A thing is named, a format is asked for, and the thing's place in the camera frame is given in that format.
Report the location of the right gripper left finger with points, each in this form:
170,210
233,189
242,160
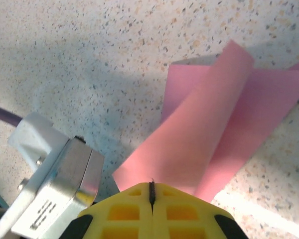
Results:
124,216

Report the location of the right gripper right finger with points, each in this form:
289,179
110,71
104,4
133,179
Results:
184,216

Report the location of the pink square paper sheet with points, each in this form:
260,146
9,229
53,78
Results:
194,139

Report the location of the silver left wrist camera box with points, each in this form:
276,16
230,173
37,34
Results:
57,169

